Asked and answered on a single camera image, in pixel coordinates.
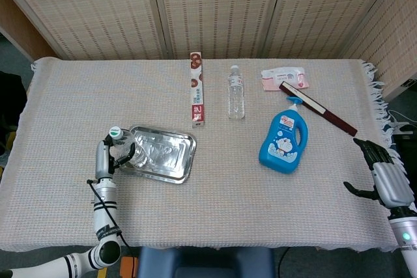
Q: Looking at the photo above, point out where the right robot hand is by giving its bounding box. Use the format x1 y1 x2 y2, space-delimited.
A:
343 137 416 209

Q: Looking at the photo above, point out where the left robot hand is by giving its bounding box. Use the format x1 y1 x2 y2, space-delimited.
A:
94 133 136 180

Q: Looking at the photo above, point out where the clear plastic water bottle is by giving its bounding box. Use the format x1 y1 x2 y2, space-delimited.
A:
109 126 152 168

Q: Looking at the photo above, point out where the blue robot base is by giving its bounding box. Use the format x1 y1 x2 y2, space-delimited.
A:
136 247 274 278

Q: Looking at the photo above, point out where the stainless steel rectangular tray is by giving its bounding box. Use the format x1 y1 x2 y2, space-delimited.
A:
119 124 197 185

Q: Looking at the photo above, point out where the blue cartoon detergent bottle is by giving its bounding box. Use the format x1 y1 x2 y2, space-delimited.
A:
258 96 309 174

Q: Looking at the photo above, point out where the small clear plastic bottle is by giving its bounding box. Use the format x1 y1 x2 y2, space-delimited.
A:
227 64 246 120

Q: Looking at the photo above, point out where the black object beside table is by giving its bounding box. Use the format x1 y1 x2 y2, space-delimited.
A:
0 71 27 150

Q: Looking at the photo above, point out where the long red white wrap box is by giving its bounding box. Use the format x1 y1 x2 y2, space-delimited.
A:
190 51 207 129

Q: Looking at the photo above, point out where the beige woven tablecloth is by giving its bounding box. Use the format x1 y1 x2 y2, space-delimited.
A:
0 56 408 253

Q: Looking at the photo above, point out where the pink white wet wipes pack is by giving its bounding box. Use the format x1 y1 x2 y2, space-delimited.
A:
260 66 309 92

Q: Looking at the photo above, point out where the bamboo folding screen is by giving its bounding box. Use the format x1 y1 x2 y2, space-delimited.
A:
0 0 417 98

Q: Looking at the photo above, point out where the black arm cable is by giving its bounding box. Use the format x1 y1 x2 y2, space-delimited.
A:
86 178 134 257

